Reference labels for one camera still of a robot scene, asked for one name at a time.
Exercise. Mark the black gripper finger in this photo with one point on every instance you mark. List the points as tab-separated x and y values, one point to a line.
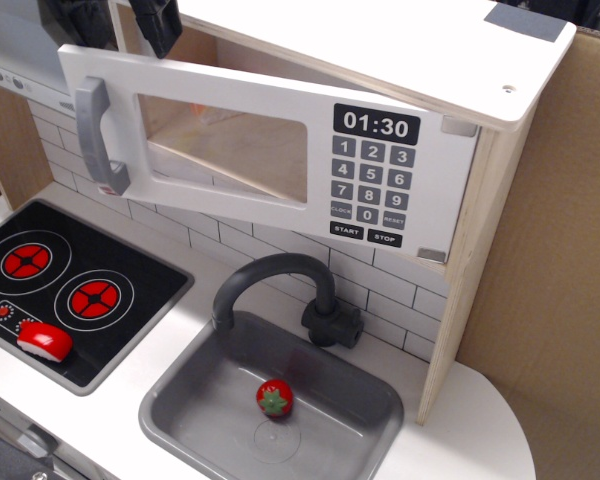
159	22
88	23

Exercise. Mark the grey microwave door handle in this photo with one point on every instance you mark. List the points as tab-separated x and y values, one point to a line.
91	103

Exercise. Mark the white toy microwave door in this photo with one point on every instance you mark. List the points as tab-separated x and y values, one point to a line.
303	152

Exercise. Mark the wooden microwave cabinet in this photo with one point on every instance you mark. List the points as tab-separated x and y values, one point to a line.
439	55

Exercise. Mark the grey range hood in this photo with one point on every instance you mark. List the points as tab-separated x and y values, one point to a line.
30	36

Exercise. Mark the orange salmon sushi toy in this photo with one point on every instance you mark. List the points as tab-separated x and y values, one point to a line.
209	115

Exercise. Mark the wooden left side panel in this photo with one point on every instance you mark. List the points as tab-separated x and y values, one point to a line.
24	168

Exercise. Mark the black toy stovetop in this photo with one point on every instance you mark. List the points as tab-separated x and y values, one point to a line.
105	294

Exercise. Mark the red tuna sushi toy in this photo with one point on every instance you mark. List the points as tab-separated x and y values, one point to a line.
44	340

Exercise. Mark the dark grey toy faucet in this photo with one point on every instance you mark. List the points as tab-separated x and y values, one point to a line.
327	323

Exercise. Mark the grey tape patch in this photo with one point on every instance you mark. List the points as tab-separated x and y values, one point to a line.
525	22

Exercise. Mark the red toy strawberry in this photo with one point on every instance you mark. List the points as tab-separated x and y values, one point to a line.
275	398

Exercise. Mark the grey toy sink basin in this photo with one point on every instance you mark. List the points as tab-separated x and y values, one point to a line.
203	409

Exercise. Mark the grey oven front panel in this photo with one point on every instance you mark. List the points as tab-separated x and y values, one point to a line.
28	451

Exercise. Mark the brown cardboard panel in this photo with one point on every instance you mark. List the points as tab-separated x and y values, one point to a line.
534	328

